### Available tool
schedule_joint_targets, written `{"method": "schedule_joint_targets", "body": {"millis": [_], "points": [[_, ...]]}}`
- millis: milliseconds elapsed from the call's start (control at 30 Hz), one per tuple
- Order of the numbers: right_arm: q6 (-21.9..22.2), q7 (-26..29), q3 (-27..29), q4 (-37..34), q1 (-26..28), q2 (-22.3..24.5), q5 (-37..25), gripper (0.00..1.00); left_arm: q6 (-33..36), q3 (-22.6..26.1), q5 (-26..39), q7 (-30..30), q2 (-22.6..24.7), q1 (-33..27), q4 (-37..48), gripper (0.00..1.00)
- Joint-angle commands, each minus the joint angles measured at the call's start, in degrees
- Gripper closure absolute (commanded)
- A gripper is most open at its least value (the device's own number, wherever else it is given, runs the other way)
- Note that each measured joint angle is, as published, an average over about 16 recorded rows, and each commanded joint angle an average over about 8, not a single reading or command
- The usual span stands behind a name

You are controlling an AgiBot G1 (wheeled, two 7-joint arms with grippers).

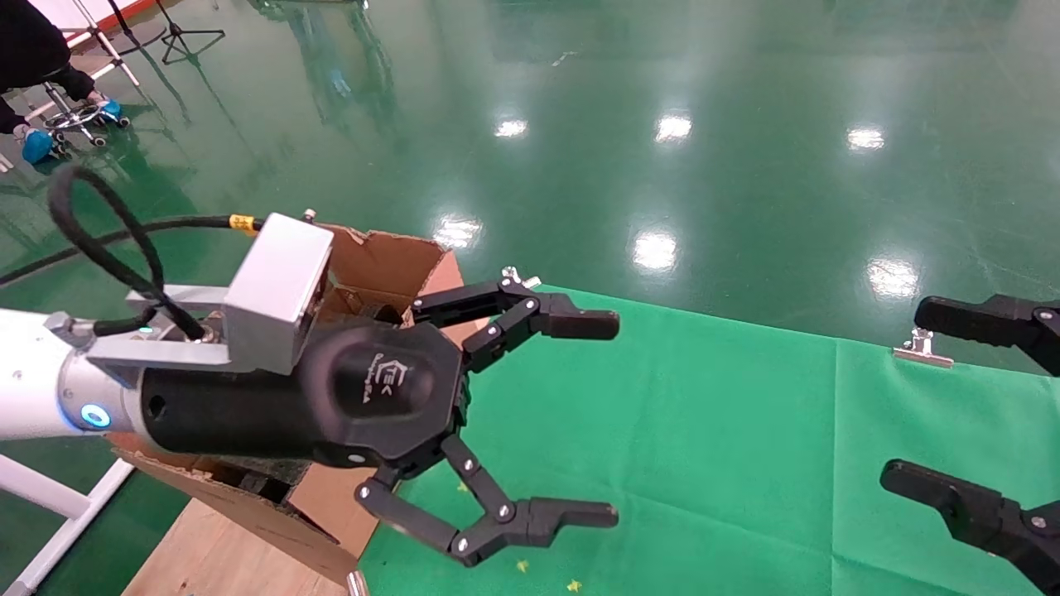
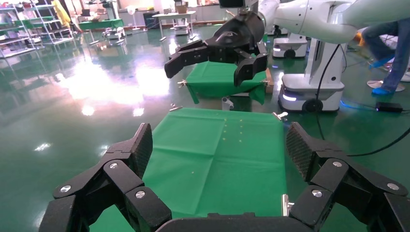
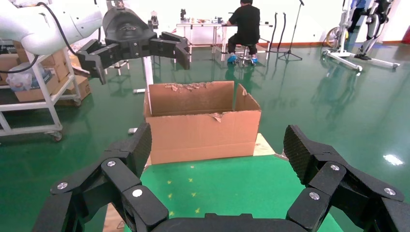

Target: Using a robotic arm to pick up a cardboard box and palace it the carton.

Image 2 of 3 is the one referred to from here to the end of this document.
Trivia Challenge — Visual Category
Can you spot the yellow hanging garment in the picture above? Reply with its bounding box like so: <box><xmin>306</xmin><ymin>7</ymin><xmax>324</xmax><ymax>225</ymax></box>
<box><xmin>53</xmin><ymin>0</ymin><xmax>71</xmax><ymax>28</ymax></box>

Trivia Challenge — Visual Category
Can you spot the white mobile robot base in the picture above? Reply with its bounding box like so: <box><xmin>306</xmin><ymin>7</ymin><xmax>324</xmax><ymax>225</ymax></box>
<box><xmin>273</xmin><ymin>33</ymin><xmax>308</xmax><ymax>59</ymax></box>

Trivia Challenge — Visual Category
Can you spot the green table cloth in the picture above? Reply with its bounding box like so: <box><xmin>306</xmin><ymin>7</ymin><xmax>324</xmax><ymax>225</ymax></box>
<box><xmin>89</xmin><ymin>107</ymin><xmax>287</xmax><ymax>232</ymax></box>
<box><xmin>185</xmin><ymin>60</ymin><xmax>268</xmax><ymax>106</ymax></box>

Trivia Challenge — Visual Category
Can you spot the black power adapter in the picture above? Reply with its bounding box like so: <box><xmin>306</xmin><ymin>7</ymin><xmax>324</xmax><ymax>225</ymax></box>
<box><xmin>375</xmin><ymin>101</ymin><xmax>404</xmax><ymax>113</ymax></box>

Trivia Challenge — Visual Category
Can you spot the standing person in jeans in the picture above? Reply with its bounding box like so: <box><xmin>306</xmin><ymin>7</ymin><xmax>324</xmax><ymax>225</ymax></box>
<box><xmin>362</xmin><ymin>17</ymin><xmax>410</xmax><ymax>96</ymax></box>

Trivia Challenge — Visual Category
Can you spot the white standing fan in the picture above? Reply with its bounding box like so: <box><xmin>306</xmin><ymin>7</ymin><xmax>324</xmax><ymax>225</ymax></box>
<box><xmin>126</xmin><ymin>5</ymin><xmax>142</xmax><ymax>31</ymax></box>

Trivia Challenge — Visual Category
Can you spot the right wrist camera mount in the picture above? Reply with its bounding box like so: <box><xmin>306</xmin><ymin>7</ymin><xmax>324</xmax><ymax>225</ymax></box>
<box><xmin>219</xmin><ymin>0</ymin><xmax>259</xmax><ymax>15</ymax></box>

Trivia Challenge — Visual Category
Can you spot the small white machine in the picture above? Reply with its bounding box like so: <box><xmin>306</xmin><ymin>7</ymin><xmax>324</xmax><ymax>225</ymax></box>
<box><xmin>174</xmin><ymin>24</ymin><xmax>190</xmax><ymax>36</ymax></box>

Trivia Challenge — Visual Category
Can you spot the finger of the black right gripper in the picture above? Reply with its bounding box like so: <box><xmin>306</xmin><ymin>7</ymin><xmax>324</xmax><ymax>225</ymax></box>
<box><xmin>233</xmin><ymin>43</ymin><xmax>268</xmax><ymax>87</ymax></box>
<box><xmin>164</xmin><ymin>39</ymin><xmax>212</xmax><ymax>79</ymax></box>

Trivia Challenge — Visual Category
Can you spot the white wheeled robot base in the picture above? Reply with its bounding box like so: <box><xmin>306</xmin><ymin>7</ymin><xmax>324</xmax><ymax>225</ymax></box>
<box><xmin>278</xmin><ymin>35</ymin><xmax>346</xmax><ymax>113</ymax></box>

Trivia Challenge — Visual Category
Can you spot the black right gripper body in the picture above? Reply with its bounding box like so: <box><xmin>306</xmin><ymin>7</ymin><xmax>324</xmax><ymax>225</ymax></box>
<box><xmin>205</xmin><ymin>12</ymin><xmax>266</xmax><ymax>63</ymax></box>

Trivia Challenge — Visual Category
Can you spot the long black floor cable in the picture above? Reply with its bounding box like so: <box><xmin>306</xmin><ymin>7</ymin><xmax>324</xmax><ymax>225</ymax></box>
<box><xmin>315</xmin><ymin>44</ymin><xmax>410</xmax><ymax>158</ymax></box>

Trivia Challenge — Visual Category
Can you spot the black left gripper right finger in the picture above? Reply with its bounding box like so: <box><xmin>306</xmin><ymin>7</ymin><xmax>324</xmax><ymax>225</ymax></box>
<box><xmin>285</xmin><ymin>121</ymin><xmax>410</xmax><ymax>232</ymax></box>

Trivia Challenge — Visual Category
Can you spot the green covered table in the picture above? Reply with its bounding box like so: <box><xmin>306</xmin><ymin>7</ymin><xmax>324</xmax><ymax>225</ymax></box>
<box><xmin>78</xmin><ymin>18</ymin><xmax>125</xmax><ymax>33</ymax></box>

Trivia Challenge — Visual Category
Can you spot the white round floor plate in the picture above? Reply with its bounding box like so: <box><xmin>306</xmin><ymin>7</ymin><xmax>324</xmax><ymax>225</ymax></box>
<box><xmin>366</xmin><ymin>80</ymin><xmax>406</xmax><ymax>93</ymax></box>

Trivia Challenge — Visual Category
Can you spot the black cabinet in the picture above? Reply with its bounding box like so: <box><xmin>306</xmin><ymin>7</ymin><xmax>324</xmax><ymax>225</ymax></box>
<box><xmin>143</xmin><ymin>11</ymin><xmax>161</xmax><ymax>29</ymax></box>

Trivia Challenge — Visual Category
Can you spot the grey metal shelf rack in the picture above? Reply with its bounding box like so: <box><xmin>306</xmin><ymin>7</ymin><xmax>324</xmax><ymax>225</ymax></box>
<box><xmin>0</xmin><ymin>4</ymin><xmax>36</xmax><ymax>58</ymax></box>
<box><xmin>30</xmin><ymin>0</ymin><xmax>76</xmax><ymax>45</ymax></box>

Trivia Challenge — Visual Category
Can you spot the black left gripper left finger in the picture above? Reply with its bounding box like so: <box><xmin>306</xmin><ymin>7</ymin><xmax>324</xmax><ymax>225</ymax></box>
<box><xmin>38</xmin><ymin>123</ymin><xmax>172</xmax><ymax>232</ymax></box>

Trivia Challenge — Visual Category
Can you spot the white long-legged table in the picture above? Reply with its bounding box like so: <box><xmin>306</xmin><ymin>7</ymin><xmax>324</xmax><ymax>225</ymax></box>
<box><xmin>152</xmin><ymin>11</ymin><xmax>197</xmax><ymax>41</ymax></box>

